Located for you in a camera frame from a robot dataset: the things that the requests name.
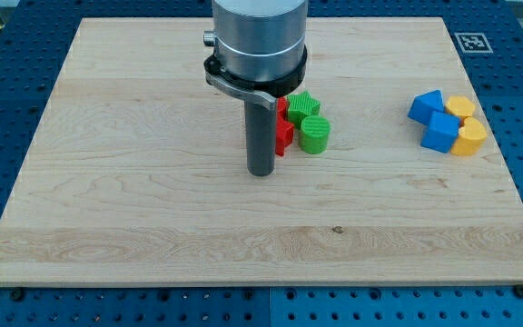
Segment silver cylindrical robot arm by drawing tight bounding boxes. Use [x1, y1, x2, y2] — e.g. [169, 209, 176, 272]
[203, 0, 308, 108]

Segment blue cube block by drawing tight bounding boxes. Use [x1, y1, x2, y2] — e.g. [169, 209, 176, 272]
[420, 112, 460, 154]

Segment red star block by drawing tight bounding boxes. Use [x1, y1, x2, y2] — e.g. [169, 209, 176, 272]
[275, 116, 295, 156]

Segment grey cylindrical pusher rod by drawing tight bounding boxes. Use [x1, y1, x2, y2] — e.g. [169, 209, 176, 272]
[244, 102, 276, 176]

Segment green cylinder block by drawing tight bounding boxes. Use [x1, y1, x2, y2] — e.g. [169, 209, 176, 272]
[299, 115, 331, 154]

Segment red block behind rod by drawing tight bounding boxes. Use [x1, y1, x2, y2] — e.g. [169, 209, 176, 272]
[276, 97, 289, 119]

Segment green star block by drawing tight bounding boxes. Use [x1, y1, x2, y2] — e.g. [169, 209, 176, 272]
[287, 91, 321, 129]

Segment light wooden board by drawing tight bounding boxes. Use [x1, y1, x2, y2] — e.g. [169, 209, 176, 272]
[0, 17, 523, 287]

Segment blue pentagon block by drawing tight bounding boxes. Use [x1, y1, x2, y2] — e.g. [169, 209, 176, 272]
[408, 89, 444, 125]

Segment yellow hexagon block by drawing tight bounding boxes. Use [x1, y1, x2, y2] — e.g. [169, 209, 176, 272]
[444, 95, 477, 126]

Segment yellow heart block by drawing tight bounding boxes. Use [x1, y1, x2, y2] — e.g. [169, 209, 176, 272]
[449, 117, 488, 156]

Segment white fiducial marker tag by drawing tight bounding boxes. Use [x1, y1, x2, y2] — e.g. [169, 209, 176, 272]
[455, 32, 493, 54]

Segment black board clamp bolt left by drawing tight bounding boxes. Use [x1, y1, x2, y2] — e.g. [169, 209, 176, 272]
[9, 288, 25, 302]

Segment black board clamp bolt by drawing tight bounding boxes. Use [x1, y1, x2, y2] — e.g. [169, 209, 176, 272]
[513, 284, 523, 299]
[9, 288, 25, 302]

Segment black board clamp bolt right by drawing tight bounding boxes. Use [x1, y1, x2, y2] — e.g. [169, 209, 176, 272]
[513, 284, 523, 299]

